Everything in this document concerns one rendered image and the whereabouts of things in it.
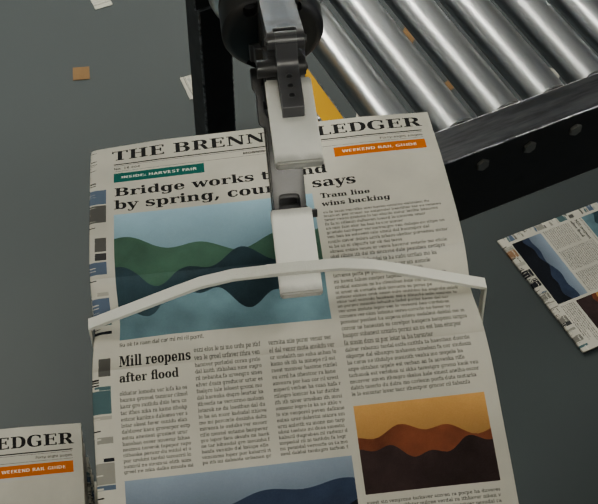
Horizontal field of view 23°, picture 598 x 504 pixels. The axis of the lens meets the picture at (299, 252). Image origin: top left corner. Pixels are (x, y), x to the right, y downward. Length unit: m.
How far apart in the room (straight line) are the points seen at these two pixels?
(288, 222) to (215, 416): 0.15
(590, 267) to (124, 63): 1.03
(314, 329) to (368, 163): 0.18
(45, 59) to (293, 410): 2.08
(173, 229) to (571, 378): 1.47
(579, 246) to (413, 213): 1.58
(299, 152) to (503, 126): 0.86
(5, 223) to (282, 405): 1.76
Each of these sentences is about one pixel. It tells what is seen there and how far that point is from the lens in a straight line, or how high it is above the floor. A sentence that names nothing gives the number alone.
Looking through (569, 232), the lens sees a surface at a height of 0.01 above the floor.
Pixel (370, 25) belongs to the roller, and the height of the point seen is 0.80.
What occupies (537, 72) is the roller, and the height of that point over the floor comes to 0.80.
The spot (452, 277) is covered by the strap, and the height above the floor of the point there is 1.21.
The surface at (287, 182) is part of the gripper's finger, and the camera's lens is 1.06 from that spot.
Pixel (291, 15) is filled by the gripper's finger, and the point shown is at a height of 1.40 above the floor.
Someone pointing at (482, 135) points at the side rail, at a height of 0.80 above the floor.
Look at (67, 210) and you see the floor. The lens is 2.74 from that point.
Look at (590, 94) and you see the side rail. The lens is 1.80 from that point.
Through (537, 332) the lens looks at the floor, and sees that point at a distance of 2.56.
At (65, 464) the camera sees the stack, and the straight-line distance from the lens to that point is 1.43.
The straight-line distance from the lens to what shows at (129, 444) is 1.02.
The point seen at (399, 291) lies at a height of 1.19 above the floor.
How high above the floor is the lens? 2.03
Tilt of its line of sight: 50 degrees down
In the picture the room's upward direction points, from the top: straight up
